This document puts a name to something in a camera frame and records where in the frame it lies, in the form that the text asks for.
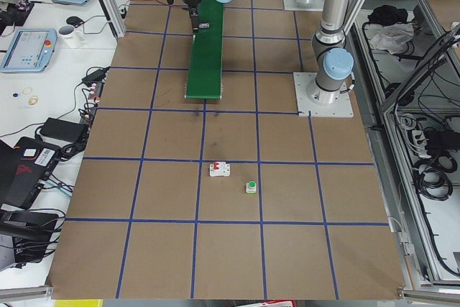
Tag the green push button switch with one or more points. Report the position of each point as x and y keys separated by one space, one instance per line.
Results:
x=251 y=187

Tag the black laptop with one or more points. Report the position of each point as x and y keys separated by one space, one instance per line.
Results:
x=23 y=169

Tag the white circuit breaker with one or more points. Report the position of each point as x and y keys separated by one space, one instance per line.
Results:
x=219 y=169

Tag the white mug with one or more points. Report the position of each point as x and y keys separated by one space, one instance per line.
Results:
x=72 y=37

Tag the dark brown capacitor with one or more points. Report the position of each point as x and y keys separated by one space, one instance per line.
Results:
x=204 y=25

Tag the green conveyor belt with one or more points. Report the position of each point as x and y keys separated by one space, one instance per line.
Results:
x=205 y=70

